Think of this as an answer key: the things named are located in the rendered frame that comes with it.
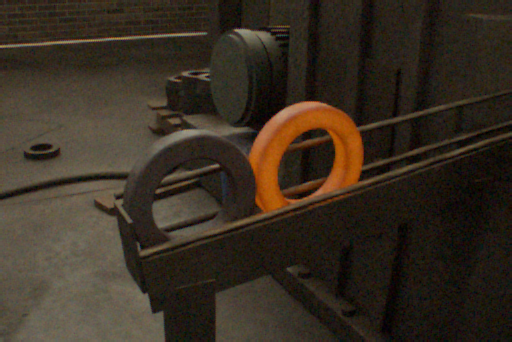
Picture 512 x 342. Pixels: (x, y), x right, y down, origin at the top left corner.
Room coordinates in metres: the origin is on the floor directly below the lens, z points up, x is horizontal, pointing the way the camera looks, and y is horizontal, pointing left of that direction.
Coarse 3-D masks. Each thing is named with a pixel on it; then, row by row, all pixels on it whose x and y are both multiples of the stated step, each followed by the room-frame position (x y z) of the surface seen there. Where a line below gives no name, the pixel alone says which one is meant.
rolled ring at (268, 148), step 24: (288, 120) 0.76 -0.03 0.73; (312, 120) 0.78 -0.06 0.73; (336, 120) 0.80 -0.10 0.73; (264, 144) 0.75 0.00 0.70; (288, 144) 0.76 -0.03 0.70; (336, 144) 0.83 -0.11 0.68; (360, 144) 0.83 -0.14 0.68; (264, 168) 0.74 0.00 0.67; (336, 168) 0.83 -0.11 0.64; (360, 168) 0.83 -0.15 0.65; (264, 192) 0.74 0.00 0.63
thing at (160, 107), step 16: (176, 80) 2.99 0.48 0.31; (192, 80) 2.76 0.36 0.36; (208, 80) 2.54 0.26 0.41; (176, 96) 2.97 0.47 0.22; (192, 96) 2.76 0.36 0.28; (208, 96) 2.54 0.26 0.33; (160, 112) 2.94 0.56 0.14; (176, 112) 2.95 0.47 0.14; (192, 112) 2.76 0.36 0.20; (208, 112) 2.56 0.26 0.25; (160, 128) 3.06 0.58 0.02; (176, 128) 2.83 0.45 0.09
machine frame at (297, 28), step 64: (320, 0) 1.54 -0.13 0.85; (384, 0) 1.32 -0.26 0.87; (448, 0) 1.15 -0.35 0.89; (320, 64) 1.52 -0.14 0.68; (384, 64) 1.29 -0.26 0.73; (448, 64) 1.13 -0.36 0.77; (384, 128) 1.27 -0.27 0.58; (448, 128) 1.11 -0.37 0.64; (320, 256) 1.47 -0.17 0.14; (384, 256) 1.19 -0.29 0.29; (384, 320) 1.17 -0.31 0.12
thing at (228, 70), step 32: (224, 32) 2.27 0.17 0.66; (256, 32) 2.23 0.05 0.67; (288, 32) 2.25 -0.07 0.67; (224, 64) 2.21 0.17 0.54; (256, 64) 2.05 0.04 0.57; (224, 96) 2.21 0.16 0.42; (256, 96) 2.04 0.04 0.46; (192, 128) 2.38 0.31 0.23; (224, 128) 2.33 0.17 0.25; (256, 128) 2.30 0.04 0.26; (192, 160) 2.37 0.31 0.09
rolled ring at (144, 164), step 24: (168, 144) 0.68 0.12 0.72; (192, 144) 0.69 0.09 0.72; (216, 144) 0.71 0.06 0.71; (144, 168) 0.66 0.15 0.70; (168, 168) 0.68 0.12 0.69; (240, 168) 0.73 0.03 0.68; (144, 192) 0.66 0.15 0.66; (240, 192) 0.73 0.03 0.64; (144, 216) 0.66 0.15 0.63; (216, 216) 0.74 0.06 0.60; (240, 216) 0.73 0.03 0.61; (144, 240) 0.66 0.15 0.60; (168, 240) 0.67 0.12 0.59
